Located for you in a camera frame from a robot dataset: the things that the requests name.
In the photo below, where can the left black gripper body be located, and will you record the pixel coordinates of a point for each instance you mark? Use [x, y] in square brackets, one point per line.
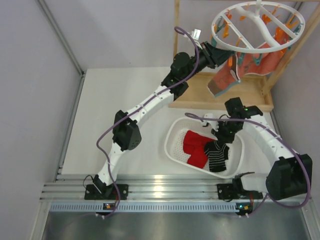
[207, 58]

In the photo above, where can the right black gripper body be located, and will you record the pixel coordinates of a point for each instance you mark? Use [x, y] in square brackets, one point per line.
[226, 131]

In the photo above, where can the black striped sock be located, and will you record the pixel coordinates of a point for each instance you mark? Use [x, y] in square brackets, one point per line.
[217, 154]

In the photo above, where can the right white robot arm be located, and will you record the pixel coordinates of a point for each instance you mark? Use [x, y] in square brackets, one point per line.
[289, 174]

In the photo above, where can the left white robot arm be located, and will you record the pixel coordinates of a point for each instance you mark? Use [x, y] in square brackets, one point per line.
[126, 128]

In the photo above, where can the white round clip hanger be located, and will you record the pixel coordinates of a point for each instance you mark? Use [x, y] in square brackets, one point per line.
[279, 25]

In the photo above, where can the orange patterned sock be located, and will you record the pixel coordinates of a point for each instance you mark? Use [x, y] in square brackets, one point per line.
[225, 78]
[258, 64]

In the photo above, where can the red sock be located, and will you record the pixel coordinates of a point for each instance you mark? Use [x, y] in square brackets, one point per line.
[193, 145]

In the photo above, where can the white perforated plastic basket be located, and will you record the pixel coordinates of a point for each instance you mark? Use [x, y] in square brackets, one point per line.
[173, 147]

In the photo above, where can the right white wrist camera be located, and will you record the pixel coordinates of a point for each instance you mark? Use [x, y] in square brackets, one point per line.
[210, 120]

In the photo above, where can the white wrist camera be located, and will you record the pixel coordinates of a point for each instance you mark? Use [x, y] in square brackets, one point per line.
[210, 120]
[195, 34]

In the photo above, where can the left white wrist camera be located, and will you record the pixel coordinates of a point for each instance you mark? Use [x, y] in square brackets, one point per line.
[195, 34]

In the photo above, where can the wooden hanger stand frame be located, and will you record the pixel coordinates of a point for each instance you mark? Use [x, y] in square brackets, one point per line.
[253, 90]

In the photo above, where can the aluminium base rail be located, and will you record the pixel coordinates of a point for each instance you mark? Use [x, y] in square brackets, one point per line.
[157, 194]

